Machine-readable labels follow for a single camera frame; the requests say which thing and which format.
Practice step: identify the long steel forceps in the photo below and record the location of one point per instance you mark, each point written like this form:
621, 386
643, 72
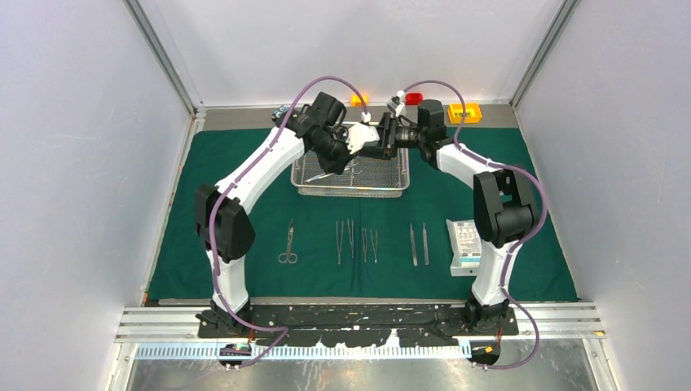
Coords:
339, 240

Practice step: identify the yellow toy block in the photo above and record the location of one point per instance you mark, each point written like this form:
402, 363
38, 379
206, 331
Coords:
469, 113

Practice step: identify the red toy brick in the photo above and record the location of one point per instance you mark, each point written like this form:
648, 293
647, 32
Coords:
413, 98

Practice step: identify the small blue black toy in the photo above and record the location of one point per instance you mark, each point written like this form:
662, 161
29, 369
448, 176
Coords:
279, 113

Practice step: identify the white paper packet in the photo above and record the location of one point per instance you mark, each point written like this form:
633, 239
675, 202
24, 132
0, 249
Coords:
466, 248

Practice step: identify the surgical forceps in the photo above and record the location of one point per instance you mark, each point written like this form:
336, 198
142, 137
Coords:
353, 168

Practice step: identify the thin steel tweezers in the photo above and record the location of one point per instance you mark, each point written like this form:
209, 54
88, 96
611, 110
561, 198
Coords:
374, 239

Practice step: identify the metal mesh tray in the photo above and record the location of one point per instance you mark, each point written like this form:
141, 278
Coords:
379, 178

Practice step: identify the aluminium frame rail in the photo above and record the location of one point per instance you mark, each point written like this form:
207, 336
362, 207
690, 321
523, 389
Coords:
555, 320

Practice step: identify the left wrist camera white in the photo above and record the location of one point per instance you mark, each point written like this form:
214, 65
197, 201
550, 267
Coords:
359, 135

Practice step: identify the steel spatula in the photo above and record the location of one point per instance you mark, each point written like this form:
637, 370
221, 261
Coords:
350, 225

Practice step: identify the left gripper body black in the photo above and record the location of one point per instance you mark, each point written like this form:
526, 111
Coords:
333, 151

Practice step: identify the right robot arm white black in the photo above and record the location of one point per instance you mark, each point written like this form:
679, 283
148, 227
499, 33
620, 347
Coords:
504, 207

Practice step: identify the green surgical cloth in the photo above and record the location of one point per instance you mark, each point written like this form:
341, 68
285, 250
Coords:
183, 271

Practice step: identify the steel scissors blade pair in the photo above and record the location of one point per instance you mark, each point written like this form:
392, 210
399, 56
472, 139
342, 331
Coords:
288, 256

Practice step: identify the orange toy brick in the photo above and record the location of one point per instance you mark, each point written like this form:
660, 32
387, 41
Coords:
359, 100

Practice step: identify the steel scalpel handle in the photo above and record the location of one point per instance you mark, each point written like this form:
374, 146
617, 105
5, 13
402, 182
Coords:
425, 243
413, 245

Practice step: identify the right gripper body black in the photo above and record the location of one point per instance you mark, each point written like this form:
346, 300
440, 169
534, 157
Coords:
389, 131

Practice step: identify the surgical scissors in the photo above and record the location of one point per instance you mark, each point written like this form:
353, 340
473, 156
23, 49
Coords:
318, 177

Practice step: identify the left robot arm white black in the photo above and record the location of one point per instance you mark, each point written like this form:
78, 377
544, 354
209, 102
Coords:
222, 210

